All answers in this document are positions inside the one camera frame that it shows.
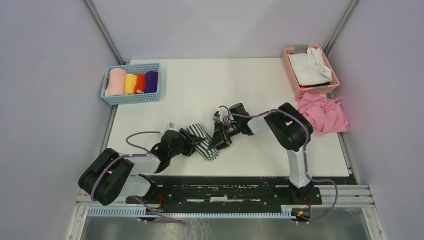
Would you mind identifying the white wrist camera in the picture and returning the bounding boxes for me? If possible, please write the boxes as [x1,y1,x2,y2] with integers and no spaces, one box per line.
[212,107,225,123]
[165,122,176,131]

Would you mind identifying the yellow rolled towel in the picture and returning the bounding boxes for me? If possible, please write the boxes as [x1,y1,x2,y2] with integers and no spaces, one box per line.
[124,73,137,95]

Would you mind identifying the pink rolled towel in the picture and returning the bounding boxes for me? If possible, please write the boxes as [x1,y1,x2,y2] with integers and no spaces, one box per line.
[104,68,128,97]

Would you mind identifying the blue plastic basket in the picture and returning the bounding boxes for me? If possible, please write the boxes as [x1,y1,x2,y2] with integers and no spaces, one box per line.
[100,62,162,105]

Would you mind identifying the aluminium frame rails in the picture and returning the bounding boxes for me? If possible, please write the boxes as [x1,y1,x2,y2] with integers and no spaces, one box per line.
[77,100,383,240]

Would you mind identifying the pink crumpled towel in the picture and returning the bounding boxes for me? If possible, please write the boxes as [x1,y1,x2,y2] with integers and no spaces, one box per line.
[294,92,349,135]

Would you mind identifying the red rolled towel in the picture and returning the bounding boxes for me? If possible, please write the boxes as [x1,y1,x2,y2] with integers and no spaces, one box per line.
[133,73,146,95]

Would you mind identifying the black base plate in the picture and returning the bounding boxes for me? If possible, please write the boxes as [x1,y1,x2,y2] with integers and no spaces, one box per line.
[125,175,356,214]

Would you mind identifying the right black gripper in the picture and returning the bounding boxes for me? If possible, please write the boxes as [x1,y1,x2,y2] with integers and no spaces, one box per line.
[208,120,241,153]

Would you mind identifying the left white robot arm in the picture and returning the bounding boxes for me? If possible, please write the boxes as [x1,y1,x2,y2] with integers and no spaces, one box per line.
[77,128,206,206]

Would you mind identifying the purple towel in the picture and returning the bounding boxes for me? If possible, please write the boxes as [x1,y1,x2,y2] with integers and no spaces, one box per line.
[144,71,159,94]

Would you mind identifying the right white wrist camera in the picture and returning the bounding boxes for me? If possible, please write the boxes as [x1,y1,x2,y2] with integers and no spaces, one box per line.
[212,107,225,123]

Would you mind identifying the white folded cloth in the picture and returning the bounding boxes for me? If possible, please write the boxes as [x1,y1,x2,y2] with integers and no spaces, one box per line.
[288,47,332,87]

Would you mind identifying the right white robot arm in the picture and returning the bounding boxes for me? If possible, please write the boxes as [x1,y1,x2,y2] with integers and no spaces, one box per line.
[208,102,314,204]

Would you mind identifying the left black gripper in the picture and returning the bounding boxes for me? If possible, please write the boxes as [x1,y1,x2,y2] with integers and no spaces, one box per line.
[168,127,204,159]

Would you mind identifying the green white striped towel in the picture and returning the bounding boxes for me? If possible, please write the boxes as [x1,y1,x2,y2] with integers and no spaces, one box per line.
[186,122,220,161]

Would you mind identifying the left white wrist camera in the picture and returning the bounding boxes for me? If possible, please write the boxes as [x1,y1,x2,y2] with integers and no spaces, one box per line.
[165,122,176,131]

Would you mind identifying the pink plastic basket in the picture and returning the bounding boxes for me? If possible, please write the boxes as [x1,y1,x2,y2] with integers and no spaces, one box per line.
[282,44,340,96]

